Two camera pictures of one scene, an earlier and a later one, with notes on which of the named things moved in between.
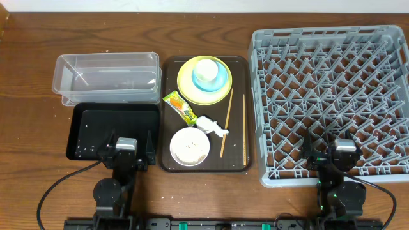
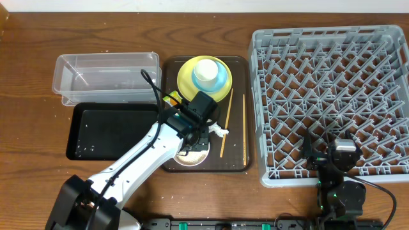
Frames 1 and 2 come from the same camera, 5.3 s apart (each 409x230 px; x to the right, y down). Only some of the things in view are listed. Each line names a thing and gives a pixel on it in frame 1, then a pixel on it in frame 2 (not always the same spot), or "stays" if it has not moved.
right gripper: (318, 159) stays
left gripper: (126, 162) -> (198, 144)
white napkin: (206, 124) stays
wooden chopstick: (244, 130) stays
